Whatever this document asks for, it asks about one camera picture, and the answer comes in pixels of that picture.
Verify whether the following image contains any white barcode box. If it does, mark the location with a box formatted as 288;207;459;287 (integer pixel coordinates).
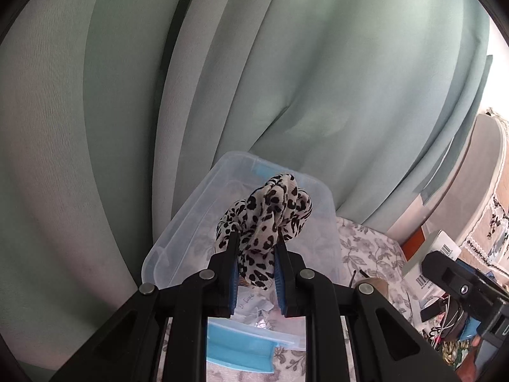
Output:
427;230;462;261

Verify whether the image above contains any beige lace-trimmed cover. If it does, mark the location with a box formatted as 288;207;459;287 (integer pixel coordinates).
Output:
459;107;509;277

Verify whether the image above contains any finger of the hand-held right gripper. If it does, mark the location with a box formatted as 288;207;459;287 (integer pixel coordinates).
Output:
422;251;494;311

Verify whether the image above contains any leopard print scrunchie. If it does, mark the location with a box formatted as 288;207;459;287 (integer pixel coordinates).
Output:
215;172;313;290

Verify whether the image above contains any clear plastic container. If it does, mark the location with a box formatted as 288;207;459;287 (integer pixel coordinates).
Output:
141;150;343;372

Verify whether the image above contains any grey floral blanket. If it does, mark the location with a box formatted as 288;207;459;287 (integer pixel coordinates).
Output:
159;215;432;382

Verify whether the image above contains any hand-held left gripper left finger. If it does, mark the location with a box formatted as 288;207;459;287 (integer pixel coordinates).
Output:
50;231;241;382

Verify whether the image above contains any pale green curtain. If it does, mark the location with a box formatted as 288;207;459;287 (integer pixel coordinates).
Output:
0;0;494;382

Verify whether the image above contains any brown wooden furniture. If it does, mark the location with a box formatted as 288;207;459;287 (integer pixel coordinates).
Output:
401;226;429;265

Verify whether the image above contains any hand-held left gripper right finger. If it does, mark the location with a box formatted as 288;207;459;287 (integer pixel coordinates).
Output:
274;239;462;382

